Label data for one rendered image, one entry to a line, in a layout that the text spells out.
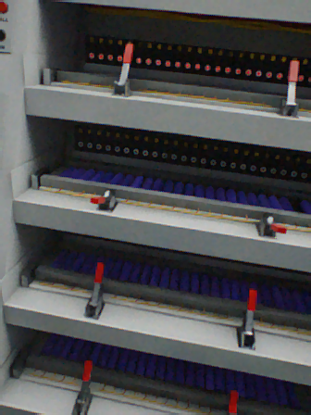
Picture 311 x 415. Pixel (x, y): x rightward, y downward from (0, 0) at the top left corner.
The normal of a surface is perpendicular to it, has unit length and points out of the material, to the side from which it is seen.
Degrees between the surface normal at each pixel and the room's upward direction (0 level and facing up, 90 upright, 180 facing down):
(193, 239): 109
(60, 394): 19
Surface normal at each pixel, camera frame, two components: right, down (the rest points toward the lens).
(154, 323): 0.10, -0.90
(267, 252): -0.15, 0.41
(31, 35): 0.98, 0.15
